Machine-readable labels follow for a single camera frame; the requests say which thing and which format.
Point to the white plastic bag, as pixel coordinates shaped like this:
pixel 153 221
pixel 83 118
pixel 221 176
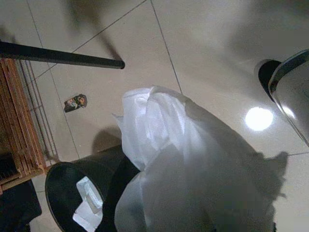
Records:
pixel 181 157

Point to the white tissue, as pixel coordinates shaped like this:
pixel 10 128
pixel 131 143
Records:
pixel 84 216

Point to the black round rubbish bin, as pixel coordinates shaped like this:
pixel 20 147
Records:
pixel 62 188

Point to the colourful crumpled snack wrapper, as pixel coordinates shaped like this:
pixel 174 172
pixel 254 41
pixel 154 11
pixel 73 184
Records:
pixel 76 102

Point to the grey folding table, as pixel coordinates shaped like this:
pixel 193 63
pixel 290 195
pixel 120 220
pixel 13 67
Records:
pixel 60 56

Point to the wooden slatted shoe rack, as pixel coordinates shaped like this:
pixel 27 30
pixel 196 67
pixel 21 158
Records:
pixel 17 120

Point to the black trolley bag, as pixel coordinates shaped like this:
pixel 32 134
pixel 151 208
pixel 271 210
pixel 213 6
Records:
pixel 17 205

